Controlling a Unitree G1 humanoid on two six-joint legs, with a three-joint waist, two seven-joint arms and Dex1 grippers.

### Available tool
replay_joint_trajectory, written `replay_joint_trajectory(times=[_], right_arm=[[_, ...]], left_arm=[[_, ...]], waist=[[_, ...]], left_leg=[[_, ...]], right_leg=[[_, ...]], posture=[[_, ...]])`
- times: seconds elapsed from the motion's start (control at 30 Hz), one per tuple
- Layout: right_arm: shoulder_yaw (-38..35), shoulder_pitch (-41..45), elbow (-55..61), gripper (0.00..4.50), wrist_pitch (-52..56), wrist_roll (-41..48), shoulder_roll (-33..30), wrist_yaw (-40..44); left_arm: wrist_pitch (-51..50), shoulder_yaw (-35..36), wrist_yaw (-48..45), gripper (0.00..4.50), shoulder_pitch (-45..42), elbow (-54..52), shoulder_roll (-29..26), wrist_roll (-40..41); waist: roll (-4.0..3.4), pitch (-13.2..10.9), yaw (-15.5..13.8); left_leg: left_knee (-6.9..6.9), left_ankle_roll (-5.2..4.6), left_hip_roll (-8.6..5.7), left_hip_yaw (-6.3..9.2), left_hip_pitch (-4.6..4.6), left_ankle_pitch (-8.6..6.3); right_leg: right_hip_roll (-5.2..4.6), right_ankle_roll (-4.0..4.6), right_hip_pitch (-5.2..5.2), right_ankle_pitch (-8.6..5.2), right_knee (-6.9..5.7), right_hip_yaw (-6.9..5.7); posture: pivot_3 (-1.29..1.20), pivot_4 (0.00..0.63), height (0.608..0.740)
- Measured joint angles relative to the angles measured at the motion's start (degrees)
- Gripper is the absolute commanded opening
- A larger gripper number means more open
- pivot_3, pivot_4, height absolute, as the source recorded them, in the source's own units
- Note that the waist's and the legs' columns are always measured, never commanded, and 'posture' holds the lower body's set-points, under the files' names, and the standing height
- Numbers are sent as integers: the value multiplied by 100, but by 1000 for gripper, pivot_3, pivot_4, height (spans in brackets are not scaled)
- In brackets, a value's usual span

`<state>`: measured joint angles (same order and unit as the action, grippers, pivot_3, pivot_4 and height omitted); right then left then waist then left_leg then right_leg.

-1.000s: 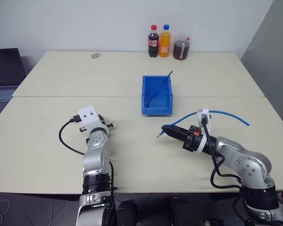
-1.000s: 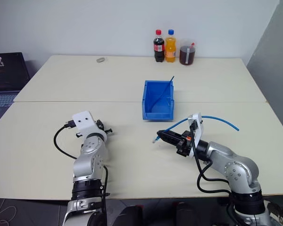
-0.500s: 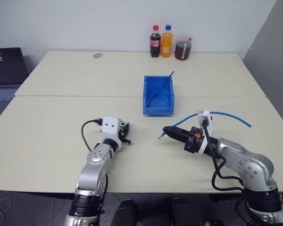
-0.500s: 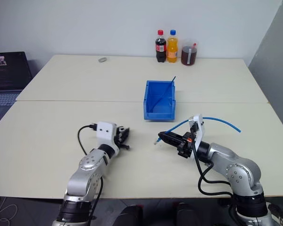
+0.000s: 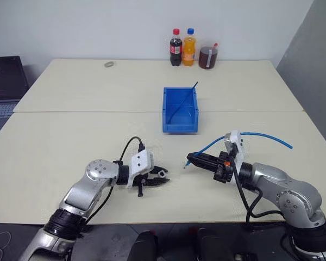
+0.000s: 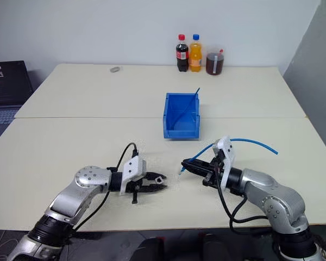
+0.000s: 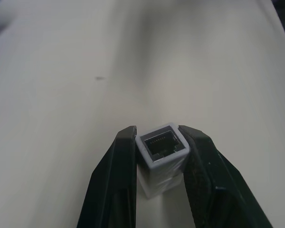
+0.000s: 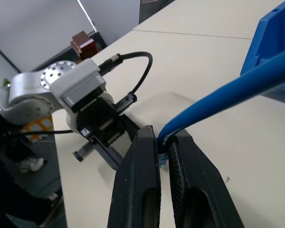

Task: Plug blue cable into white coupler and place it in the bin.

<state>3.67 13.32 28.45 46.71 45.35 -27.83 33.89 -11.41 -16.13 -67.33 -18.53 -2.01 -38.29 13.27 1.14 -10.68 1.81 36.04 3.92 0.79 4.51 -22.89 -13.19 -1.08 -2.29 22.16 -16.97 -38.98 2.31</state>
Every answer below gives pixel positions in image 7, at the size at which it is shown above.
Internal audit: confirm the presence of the white ethernet coupler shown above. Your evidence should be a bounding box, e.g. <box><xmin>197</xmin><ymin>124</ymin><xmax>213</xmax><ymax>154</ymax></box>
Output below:
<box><xmin>134</xmin><ymin>121</ymin><xmax>191</xmax><ymax>199</ymax></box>

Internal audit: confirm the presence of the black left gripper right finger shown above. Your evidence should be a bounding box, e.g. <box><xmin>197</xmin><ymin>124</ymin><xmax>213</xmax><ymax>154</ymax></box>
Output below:
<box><xmin>178</xmin><ymin>124</ymin><xmax>280</xmax><ymax>228</ymax></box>

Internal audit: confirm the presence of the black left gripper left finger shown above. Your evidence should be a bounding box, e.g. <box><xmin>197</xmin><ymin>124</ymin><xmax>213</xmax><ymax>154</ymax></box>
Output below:
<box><xmin>76</xmin><ymin>125</ymin><xmax>138</xmax><ymax>228</ymax></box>

